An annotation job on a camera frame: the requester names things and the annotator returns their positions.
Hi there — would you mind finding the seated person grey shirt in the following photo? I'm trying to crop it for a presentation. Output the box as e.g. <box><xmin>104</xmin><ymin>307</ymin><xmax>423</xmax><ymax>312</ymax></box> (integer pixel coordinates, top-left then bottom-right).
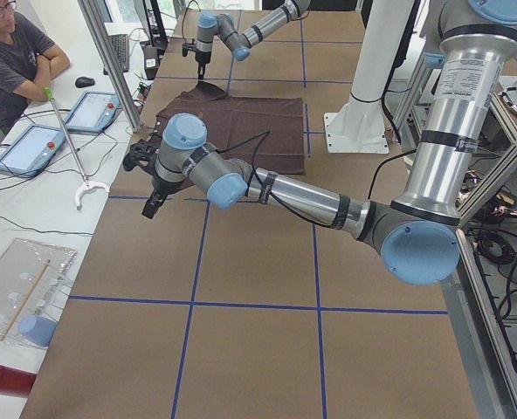
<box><xmin>0</xmin><ymin>1</ymin><xmax>70</xmax><ymax>134</ymax></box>

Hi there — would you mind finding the brown t-shirt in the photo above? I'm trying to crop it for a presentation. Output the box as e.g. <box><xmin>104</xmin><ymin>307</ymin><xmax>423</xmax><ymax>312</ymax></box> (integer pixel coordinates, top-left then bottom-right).
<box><xmin>156</xmin><ymin>82</ymin><xmax>306</xmax><ymax>175</ymax></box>

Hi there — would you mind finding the far teach pendant blue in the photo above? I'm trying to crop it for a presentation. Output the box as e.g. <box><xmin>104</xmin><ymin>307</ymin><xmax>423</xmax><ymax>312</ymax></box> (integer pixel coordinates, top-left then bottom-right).
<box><xmin>65</xmin><ymin>91</ymin><xmax>121</xmax><ymax>134</ymax></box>

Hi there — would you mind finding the white camera stand column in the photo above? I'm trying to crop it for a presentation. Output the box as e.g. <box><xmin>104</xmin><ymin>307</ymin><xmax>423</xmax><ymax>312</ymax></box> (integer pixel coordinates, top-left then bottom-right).
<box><xmin>324</xmin><ymin>0</ymin><xmax>417</xmax><ymax>155</ymax></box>

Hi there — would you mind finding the near teach pendant blue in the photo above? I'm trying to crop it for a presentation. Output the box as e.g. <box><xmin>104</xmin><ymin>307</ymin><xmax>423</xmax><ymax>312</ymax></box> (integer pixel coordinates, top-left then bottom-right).
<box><xmin>0</xmin><ymin>124</ymin><xmax>65</xmax><ymax>177</ymax></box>

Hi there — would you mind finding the black computer mouse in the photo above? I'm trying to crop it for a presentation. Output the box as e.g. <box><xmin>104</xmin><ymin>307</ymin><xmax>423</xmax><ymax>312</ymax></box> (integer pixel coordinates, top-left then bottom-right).
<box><xmin>74</xmin><ymin>76</ymin><xmax>95</xmax><ymax>88</ymax></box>

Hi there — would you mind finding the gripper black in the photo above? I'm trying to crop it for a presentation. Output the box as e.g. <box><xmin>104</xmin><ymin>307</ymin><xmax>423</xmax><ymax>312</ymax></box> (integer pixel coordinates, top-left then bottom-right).
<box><xmin>196</xmin><ymin>50</ymin><xmax>210</xmax><ymax>80</ymax></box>
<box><xmin>141</xmin><ymin>173</ymin><xmax>193</xmax><ymax>218</ymax></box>

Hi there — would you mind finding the cable bundle under frame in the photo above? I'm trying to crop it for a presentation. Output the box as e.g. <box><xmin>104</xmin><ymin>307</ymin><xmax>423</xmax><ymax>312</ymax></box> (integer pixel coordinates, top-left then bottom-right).
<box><xmin>463</xmin><ymin>169</ymin><xmax>517</xmax><ymax>324</ymax></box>

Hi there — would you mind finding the red cylinder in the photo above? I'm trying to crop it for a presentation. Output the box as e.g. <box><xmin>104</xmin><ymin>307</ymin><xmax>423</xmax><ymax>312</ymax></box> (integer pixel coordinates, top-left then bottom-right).
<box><xmin>0</xmin><ymin>365</ymin><xmax>37</xmax><ymax>398</ymax></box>

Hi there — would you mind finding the aluminium frame post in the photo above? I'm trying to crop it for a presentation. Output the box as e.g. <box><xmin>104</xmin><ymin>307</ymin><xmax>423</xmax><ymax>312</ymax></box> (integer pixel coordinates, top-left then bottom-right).
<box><xmin>78</xmin><ymin>0</ymin><xmax>142</xmax><ymax>133</ymax></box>

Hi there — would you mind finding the wooden stick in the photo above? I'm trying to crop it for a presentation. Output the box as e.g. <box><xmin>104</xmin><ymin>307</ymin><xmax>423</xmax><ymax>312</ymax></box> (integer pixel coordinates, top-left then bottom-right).
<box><xmin>0</xmin><ymin>259</ymin><xmax>51</xmax><ymax>341</ymax></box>

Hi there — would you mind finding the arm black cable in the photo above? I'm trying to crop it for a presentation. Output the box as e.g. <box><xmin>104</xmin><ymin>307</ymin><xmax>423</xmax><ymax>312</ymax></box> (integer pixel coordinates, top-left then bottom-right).
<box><xmin>217</xmin><ymin>130</ymin><xmax>417</xmax><ymax>228</ymax></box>

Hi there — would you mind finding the reacher grabber tool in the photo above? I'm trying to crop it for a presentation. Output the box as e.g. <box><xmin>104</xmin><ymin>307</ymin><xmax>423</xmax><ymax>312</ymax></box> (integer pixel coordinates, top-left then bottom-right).
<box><xmin>44</xmin><ymin>87</ymin><xmax>110</xmax><ymax>210</ymax></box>

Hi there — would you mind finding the clear plastic bag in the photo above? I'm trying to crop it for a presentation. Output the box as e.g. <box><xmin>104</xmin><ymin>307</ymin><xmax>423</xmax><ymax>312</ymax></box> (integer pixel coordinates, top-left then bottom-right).
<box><xmin>0</xmin><ymin>238</ymin><xmax>77</xmax><ymax>347</ymax></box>

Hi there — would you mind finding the black keyboard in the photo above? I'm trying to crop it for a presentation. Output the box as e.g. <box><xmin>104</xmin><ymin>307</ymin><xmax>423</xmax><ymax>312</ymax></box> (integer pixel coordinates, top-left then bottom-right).
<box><xmin>107</xmin><ymin>34</ymin><xmax>130</xmax><ymax>72</ymax></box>

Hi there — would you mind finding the teach pendant blue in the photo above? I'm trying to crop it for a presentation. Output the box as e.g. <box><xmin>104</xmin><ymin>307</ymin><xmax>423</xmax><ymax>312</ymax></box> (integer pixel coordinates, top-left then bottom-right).
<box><xmin>65</xmin><ymin>91</ymin><xmax>121</xmax><ymax>134</ymax></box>
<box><xmin>0</xmin><ymin>124</ymin><xmax>65</xmax><ymax>177</ymax></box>

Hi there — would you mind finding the blue plastic cup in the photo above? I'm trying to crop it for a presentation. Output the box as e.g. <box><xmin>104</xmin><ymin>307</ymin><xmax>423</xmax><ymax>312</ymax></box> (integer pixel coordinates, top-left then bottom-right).
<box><xmin>18</xmin><ymin>314</ymin><xmax>58</xmax><ymax>347</ymax></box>

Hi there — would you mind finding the aluminium side frame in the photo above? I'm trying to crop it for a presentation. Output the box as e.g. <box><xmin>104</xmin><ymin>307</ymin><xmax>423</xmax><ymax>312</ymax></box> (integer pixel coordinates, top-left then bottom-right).
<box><xmin>393</xmin><ymin>56</ymin><xmax>517</xmax><ymax>419</ymax></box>

